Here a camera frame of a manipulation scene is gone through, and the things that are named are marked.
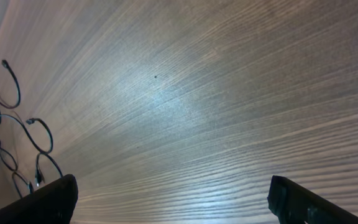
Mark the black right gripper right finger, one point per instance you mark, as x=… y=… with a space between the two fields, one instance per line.
x=294 y=204

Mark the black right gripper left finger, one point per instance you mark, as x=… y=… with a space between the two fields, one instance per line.
x=53 y=203

